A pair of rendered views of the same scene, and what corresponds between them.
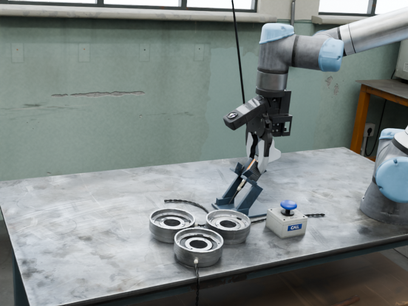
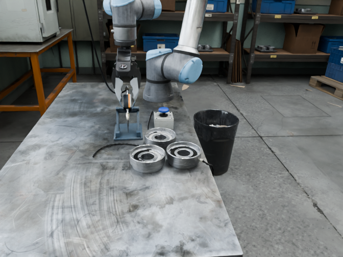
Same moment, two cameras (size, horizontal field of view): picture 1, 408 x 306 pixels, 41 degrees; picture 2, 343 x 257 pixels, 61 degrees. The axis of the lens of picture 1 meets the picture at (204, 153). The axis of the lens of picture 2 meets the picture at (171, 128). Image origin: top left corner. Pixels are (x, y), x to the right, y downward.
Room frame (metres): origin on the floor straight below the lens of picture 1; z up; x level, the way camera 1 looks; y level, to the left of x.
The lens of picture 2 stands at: (0.79, 0.73, 1.28)
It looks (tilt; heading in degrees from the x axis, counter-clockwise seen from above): 25 degrees down; 291
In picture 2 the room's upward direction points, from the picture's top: 2 degrees clockwise
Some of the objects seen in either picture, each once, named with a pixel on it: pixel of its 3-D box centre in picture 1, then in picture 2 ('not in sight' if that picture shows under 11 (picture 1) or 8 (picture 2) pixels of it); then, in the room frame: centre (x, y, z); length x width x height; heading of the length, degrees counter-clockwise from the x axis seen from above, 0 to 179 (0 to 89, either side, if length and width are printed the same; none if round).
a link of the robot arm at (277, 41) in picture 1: (276, 48); (124, 8); (1.30, -0.15, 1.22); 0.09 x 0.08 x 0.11; 74
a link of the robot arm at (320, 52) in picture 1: (318, 53); (141, 7); (1.29, -0.25, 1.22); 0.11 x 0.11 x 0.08; 74
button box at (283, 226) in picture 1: (288, 220); (163, 119); (1.19, -0.22, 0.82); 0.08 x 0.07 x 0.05; 118
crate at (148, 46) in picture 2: not in sight; (160, 42); (2.59, -3.38, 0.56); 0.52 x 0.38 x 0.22; 25
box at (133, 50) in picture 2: not in sight; (123, 36); (3.05, -3.11, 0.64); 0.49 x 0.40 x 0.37; 33
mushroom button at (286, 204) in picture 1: (287, 211); (163, 113); (1.18, -0.21, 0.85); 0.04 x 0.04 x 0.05
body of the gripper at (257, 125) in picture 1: (270, 112); (125, 57); (1.31, -0.16, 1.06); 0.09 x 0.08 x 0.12; 119
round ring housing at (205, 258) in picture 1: (198, 248); (183, 155); (1.03, 0.00, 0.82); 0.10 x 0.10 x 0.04
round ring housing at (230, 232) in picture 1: (227, 227); (160, 139); (1.13, -0.07, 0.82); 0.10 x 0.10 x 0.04
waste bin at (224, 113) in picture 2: not in sight; (213, 143); (1.20, -1.26, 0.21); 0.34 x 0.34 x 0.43
